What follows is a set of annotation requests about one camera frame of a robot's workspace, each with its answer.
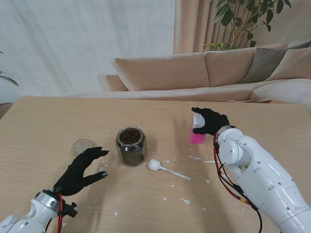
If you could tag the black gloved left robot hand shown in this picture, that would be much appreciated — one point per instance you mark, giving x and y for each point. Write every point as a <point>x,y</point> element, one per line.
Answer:
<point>75,174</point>

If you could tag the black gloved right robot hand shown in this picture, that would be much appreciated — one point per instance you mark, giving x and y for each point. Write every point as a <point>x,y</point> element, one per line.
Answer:
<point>213,121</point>

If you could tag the white square jar cap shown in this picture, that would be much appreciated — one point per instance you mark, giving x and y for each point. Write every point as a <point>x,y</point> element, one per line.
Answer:
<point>198,121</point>

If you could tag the pink coffee jar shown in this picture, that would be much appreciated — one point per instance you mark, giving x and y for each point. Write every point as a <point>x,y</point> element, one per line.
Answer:
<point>197,138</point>

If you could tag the clear glass jar lid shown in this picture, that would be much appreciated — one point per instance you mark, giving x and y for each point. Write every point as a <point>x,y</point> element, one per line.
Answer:
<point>81,145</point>

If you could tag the white plastic spoon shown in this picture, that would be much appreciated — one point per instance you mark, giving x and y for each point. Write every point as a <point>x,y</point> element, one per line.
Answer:
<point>154,164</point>

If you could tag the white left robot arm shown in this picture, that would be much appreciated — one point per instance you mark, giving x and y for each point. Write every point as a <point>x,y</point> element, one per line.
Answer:
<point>36,213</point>

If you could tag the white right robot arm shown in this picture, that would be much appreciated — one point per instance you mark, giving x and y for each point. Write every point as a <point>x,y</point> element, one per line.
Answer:
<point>262,174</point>

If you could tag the glass jar of coffee beans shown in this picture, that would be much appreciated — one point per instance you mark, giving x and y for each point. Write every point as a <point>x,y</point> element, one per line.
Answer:
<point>131,150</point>

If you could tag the beige sofa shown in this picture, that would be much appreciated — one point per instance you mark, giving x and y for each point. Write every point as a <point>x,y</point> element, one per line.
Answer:
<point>165,72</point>

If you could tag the grey sofa cushion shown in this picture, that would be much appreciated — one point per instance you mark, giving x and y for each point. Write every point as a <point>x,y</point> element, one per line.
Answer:
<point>264,63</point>

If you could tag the beige pleated curtain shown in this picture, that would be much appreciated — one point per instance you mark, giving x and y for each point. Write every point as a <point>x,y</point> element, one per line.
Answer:
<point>189,26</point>

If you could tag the beige sofa cushion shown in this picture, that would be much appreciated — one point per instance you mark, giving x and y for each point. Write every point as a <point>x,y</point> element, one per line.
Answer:
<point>294,64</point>

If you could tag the tall green leafy plant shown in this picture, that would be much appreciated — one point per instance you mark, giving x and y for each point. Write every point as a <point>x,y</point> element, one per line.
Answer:
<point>228,17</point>

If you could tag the small green plant leaves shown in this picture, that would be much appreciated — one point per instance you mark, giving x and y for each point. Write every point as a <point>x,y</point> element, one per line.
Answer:
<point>9,80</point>

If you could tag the white sheer curtain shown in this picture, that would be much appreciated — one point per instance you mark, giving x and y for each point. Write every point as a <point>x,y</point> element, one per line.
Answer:
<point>85,43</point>

